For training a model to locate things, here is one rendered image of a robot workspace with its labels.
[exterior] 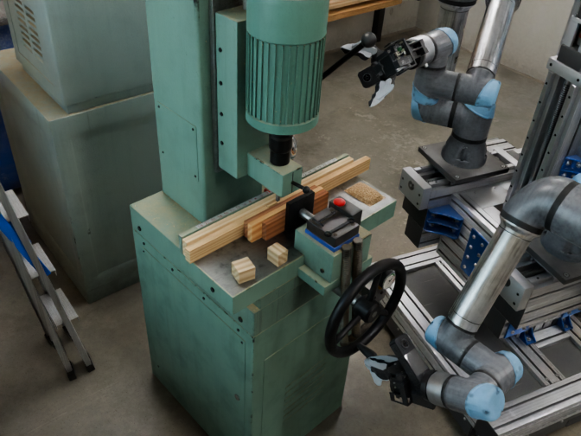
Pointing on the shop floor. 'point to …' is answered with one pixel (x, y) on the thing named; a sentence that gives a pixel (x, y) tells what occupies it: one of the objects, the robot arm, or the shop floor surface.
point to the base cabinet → (238, 357)
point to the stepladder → (58, 304)
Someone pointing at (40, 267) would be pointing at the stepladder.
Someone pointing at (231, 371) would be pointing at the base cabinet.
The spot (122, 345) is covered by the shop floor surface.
